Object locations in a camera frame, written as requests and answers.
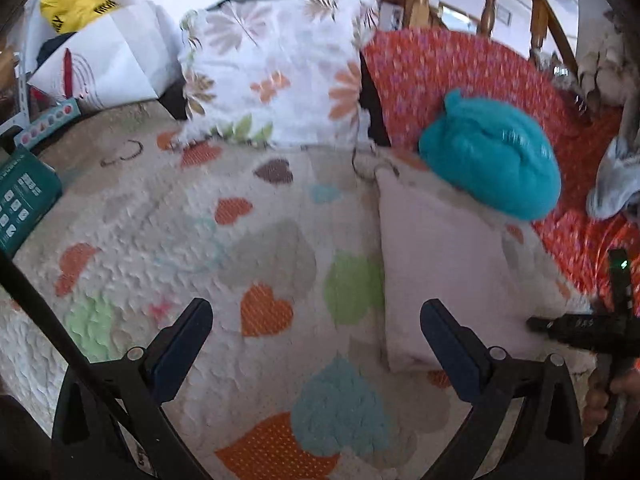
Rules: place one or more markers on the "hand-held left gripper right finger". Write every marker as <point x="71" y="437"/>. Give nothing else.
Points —
<point x="447" y="347"/>

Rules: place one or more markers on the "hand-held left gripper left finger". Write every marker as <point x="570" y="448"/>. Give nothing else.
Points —
<point x="177" y="345"/>

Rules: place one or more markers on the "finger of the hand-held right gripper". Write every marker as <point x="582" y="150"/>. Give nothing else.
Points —
<point x="570" y="329"/>

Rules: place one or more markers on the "pale pink small garment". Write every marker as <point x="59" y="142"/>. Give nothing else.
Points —
<point x="440" y="270"/>

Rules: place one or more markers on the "person's right hand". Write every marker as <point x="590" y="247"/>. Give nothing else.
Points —
<point x="596" y="405"/>

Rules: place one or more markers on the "grey blue cloth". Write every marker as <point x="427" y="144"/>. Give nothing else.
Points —
<point x="612" y="185"/>

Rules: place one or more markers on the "heart print quilt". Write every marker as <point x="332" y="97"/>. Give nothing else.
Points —
<point x="225" y="240"/>

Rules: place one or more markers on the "teal cloth bundle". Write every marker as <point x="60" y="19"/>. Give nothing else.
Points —
<point x="495" y="160"/>

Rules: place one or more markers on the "green cardboard box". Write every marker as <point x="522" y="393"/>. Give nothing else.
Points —
<point x="22" y="195"/>

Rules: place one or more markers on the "white plush toy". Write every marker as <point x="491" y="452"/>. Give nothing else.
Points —
<point x="607" y="60"/>

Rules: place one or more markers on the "colourful flat toy box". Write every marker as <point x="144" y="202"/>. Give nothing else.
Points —
<point x="47" y="122"/>

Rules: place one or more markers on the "red patterned pillow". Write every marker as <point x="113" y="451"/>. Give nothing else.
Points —
<point x="435" y="65"/>

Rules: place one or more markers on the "white paper bag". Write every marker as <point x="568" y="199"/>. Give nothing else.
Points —
<point x="120" y="55"/>

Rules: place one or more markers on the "white floral pillow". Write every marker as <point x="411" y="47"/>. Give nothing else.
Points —
<point x="280" y="65"/>

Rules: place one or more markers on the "yellow plastic bag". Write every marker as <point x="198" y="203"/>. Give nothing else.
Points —
<point x="75" y="2"/>

